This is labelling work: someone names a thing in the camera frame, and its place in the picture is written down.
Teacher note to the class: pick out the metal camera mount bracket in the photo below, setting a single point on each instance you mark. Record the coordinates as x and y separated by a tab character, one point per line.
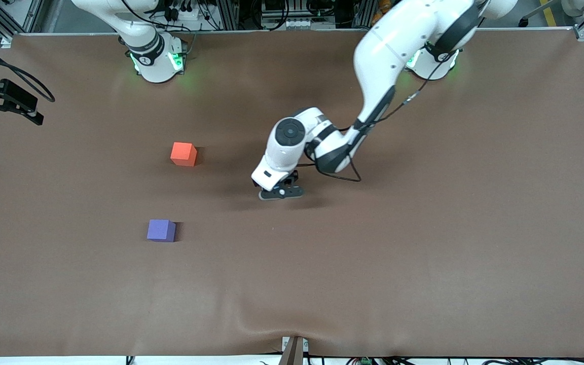
293	352

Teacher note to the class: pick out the black electronics box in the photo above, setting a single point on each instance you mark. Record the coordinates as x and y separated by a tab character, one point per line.
277	6

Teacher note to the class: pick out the orange foam block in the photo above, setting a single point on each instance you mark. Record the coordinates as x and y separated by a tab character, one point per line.
183	153

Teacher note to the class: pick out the green plug connector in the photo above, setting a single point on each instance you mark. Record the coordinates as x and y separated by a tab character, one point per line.
365	361

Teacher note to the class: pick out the white power strip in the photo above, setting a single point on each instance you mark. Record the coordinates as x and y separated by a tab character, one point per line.
188	13

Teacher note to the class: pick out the white terminal block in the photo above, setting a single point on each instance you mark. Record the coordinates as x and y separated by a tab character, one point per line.
299	24

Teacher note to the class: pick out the purple foam block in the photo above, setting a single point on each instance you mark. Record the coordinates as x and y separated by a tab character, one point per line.
160	230

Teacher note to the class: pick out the grey wheeled stand base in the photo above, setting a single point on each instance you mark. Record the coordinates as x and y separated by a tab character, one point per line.
578	6

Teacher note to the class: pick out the brown table mat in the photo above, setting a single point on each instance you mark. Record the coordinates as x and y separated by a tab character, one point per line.
322	263

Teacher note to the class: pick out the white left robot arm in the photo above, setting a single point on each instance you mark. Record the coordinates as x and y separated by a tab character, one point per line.
388	56

